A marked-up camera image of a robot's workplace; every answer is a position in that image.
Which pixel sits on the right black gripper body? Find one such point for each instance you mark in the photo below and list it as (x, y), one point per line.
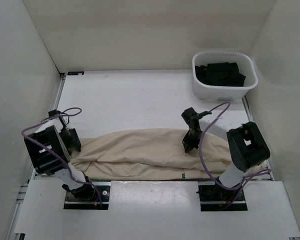
(192, 139)

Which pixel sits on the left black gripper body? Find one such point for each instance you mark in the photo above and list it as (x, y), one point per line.
(70, 137)

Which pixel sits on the beige trousers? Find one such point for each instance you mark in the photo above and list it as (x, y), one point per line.
(149, 154)

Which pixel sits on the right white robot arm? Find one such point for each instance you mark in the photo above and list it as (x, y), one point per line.
(246, 144)

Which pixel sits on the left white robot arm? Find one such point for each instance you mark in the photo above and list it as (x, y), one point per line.
(51, 145)

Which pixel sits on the white plastic basket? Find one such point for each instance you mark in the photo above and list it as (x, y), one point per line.
(246, 67)

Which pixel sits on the black clothes in basket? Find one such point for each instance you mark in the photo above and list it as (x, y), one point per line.
(223, 74)

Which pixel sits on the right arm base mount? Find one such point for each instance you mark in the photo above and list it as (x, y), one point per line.
(216, 199)

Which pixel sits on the aluminium left rail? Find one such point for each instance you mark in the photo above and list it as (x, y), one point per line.
(55, 103)

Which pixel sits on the aluminium rail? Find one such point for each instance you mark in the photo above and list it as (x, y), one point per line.
(247, 109)
(55, 103)
(264, 177)

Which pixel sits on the aluminium right rail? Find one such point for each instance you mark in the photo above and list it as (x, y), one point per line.
(247, 109)

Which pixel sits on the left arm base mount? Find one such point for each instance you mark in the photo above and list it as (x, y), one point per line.
(86, 198)

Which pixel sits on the aluminium front rail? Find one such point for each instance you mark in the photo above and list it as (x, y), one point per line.
(264, 177)

